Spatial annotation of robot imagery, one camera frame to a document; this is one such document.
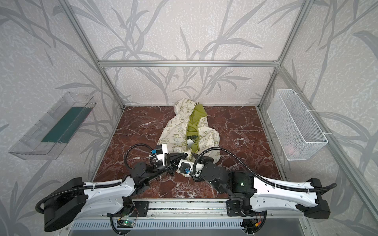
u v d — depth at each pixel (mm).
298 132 615
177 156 633
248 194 443
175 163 617
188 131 1027
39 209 422
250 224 769
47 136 639
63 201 422
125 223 707
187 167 501
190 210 750
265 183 446
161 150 581
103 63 937
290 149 731
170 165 596
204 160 575
